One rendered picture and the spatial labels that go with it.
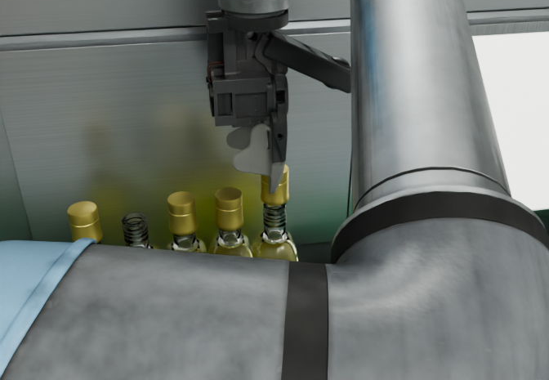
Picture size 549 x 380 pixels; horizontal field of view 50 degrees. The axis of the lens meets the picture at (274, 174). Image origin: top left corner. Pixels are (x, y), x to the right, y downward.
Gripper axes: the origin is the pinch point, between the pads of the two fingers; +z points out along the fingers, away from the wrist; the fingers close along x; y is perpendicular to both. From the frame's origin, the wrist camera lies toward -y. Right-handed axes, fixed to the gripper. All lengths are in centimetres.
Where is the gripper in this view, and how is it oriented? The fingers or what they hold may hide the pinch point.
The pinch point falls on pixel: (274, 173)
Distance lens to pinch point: 71.7
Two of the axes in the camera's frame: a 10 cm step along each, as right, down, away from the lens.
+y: -9.8, 0.9, -1.6
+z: 0.0, 8.7, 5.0
